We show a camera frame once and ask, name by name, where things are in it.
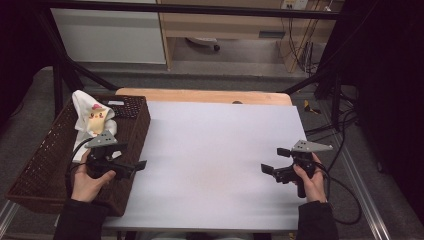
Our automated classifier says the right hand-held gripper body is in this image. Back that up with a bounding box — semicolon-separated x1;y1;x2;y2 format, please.
272;139;334;198

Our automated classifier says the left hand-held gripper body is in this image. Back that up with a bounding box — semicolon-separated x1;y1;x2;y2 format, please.
84;130;135;181

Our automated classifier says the white cloth with chick print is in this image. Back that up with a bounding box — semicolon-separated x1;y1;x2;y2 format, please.
71;89;119;164

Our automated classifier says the brown wicker basket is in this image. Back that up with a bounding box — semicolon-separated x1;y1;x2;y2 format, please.
5;94;152;218

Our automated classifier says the person's right hand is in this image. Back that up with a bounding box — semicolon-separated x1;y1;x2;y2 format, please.
292;152;328;204

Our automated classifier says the person's left hand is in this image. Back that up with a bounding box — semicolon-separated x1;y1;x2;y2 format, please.
70;149;117;204

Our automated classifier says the yellow and black tool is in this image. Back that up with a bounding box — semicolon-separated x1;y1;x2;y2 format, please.
302;99;322;116

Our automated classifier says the white table mat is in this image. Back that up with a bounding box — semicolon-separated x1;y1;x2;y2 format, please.
102;100;308;232

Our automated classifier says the wooden table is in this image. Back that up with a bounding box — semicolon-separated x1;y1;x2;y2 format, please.
114;87;294;107

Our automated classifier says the white cabinet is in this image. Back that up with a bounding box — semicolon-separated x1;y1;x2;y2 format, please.
49;7;167;65

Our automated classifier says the black curtain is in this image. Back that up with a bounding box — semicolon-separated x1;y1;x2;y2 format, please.
314;0;424;224

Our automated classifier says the wooden desk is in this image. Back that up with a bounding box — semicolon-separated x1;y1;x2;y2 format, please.
156;0;345;73

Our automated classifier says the office chair base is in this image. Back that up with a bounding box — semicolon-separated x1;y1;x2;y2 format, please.
185;36;222;52

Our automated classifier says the white power strip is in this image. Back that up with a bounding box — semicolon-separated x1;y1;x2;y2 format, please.
280;0;310;11

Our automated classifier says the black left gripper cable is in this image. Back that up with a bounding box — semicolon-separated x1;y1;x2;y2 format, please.
64;136;98;198

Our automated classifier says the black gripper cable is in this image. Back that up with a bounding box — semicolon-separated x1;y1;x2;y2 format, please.
64;136;98;198
314;162;363;226

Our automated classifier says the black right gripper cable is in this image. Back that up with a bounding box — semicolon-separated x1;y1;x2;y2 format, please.
314;162;363;226

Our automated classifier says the aluminium rail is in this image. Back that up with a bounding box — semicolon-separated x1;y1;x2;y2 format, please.
328;126;392;240

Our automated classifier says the bundle of black cables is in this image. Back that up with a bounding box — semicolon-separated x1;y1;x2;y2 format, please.
279;9;329;77

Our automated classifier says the black metal frame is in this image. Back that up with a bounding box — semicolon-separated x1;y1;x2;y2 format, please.
34;0;343;116

